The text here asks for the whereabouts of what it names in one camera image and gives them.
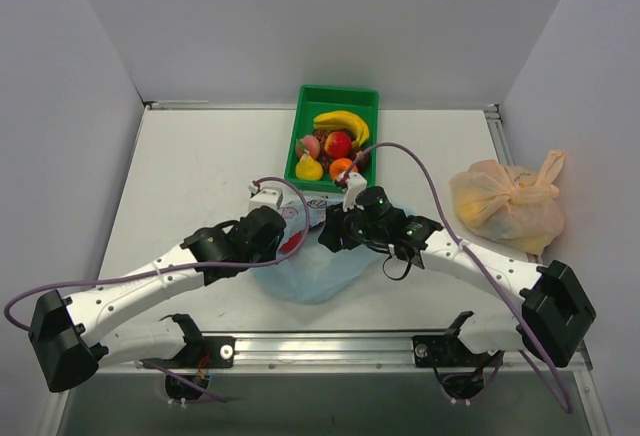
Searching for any red apple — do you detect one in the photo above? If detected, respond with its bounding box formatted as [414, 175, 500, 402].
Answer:
[279, 231, 303, 255]

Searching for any blue printed plastic bag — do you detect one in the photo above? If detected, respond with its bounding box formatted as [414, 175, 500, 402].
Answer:
[251, 196, 383, 304]

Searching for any dark mangosteen fruit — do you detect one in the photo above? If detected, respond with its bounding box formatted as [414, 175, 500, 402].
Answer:
[350, 148, 371, 173]

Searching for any orange fruit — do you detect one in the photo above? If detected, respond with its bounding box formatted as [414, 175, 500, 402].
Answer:
[329, 158, 353, 181]

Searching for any red pomegranate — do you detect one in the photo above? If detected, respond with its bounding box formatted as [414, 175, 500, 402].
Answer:
[324, 131, 352, 159]

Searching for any yellow banana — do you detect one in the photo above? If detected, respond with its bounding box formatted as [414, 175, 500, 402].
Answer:
[313, 110, 370, 149]

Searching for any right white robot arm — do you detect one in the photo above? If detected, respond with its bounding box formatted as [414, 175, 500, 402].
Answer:
[319, 186, 596, 368]

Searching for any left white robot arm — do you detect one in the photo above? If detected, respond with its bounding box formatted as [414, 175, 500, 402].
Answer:
[29, 206, 286, 393]

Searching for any peach fruit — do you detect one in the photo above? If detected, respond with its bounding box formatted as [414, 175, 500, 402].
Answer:
[295, 135, 321, 159]

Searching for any orange plastic bag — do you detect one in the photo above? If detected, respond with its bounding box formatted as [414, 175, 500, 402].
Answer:
[450, 150, 565, 256]

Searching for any red grape bunch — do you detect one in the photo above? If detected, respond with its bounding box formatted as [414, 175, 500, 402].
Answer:
[312, 129, 333, 173]

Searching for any yellow pear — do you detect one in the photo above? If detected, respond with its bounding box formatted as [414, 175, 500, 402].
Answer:
[295, 153, 324, 181]

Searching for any green plastic tray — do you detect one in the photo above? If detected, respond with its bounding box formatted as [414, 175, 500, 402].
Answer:
[284, 85, 379, 193]

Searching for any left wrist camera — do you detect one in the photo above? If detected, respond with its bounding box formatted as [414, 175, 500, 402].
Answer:
[248, 183, 283, 211]

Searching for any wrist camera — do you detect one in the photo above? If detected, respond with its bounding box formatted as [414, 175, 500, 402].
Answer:
[248, 183, 283, 211]
[334, 171, 367, 212]

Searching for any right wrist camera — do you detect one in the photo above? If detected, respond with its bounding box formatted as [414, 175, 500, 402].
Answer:
[334, 171, 367, 212]

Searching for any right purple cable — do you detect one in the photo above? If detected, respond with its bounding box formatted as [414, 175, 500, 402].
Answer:
[337, 141, 574, 414]

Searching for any aluminium front rail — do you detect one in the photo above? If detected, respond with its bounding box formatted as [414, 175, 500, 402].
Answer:
[54, 330, 594, 375]

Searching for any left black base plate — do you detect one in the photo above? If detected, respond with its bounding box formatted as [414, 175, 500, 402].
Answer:
[142, 335, 236, 370]

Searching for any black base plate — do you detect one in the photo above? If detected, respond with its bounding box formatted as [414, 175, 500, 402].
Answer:
[412, 335, 473, 368]
[142, 335, 236, 370]

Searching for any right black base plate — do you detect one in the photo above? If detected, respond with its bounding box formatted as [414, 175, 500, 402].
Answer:
[412, 335, 473, 368]

